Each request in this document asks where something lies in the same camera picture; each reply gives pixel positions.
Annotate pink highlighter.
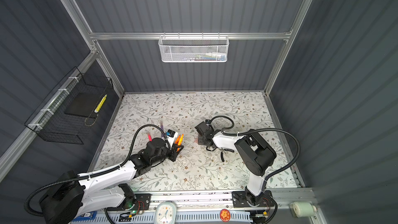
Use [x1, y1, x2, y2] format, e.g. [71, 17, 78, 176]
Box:
[147, 132, 152, 142]

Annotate purple highlighter pen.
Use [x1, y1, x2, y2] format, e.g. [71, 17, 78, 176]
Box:
[160, 121, 165, 138]

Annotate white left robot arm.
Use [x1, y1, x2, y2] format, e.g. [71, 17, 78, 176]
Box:
[39, 136, 183, 224]

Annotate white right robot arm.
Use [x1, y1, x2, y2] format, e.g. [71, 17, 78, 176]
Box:
[195, 121, 277, 197]

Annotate black pliers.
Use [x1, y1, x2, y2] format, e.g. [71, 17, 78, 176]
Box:
[219, 148, 235, 163]

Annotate white analog clock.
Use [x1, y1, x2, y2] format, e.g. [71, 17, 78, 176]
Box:
[153, 201, 177, 224]

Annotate yellow highlighter in basket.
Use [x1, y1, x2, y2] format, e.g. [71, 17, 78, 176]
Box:
[94, 95, 107, 114]

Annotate red round sticker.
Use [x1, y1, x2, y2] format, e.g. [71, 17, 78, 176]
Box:
[219, 208, 231, 222]

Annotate black pad in basket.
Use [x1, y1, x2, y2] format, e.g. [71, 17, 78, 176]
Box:
[64, 93, 101, 118]

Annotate white tape roll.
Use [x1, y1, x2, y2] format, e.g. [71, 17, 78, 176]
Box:
[290, 202, 317, 218]

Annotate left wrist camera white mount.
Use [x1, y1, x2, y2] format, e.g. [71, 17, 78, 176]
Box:
[166, 129, 179, 147]

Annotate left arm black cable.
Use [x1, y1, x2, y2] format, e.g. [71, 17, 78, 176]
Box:
[24, 124, 170, 217]

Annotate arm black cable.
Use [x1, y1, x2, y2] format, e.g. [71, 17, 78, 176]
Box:
[209, 114, 301, 181]
[24, 124, 170, 217]

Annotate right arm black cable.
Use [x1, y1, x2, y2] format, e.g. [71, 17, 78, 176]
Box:
[209, 114, 301, 181]

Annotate white wire basket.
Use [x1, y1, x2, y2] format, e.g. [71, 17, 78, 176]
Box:
[158, 36, 230, 63]

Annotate black wire basket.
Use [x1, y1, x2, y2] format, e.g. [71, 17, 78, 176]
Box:
[25, 68, 113, 145]

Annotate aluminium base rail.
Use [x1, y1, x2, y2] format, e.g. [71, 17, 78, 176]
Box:
[82, 188, 322, 224]

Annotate aluminium enclosure frame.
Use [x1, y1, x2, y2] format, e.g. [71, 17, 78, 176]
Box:
[0, 0, 325, 187]

